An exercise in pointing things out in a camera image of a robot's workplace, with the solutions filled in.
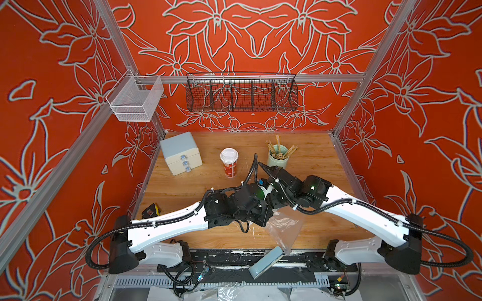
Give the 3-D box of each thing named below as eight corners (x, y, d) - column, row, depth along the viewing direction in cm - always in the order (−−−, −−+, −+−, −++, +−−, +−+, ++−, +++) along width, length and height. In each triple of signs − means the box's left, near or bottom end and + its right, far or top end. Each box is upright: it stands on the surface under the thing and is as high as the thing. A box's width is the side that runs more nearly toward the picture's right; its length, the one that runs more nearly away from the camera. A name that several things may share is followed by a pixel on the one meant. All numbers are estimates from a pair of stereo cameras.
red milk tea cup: (222, 179, 99) (220, 160, 86) (223, 167, 104) (221, 147, 91) (238, 179, 99) (237, 160, 86) (238, 167, 104) (237, 147, 91)
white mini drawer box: (174, 178, 100) (165, 162, 88) (168, 158, 109) (159, 140, 97) (203, 167, 104) (198, 150, 93) (194, 149, 114) (189, 131, 102)
